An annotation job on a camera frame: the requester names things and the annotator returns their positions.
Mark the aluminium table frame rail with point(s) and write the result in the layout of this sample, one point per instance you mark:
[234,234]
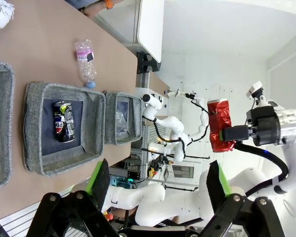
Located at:
[14,217]

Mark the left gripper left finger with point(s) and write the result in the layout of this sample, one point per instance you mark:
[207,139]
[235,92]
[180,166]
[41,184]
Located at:
[98,182]

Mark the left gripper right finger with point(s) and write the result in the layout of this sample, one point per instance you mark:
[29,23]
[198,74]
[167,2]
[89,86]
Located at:
[217,187]

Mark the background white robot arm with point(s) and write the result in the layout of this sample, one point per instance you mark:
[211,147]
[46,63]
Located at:
[203,123]
[172,126]

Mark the person's left hand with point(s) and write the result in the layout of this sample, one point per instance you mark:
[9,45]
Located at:
[96,12]

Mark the crushed bottle with purple label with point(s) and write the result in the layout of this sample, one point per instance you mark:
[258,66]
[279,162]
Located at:
[86,64]

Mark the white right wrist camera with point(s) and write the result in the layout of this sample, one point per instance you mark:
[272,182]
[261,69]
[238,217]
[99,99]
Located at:
[255,89]

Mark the gray fabric basket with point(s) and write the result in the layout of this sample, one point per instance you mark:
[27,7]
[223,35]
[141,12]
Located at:
[91,123]
[0,123]
[111,118]

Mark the orange wrist watch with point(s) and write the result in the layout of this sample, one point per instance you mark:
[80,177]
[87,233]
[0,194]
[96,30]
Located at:
[109,3]

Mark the black soda can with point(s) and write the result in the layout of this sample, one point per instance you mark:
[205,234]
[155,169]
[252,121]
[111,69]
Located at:
[64,123]

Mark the crushed red can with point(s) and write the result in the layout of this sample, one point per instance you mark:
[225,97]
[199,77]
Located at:
[219,113]

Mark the white paper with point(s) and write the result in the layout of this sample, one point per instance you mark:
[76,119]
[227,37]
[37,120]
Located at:
[2,13]

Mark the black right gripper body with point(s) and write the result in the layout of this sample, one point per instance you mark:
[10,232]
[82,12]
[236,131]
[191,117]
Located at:
[265,128]

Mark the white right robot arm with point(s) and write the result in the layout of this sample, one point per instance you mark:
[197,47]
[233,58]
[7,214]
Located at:
[150,202]

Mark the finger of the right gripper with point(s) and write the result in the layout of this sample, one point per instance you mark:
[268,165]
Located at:
[234,133]

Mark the white table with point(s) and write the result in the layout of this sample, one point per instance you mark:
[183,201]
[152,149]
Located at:
[148,24]

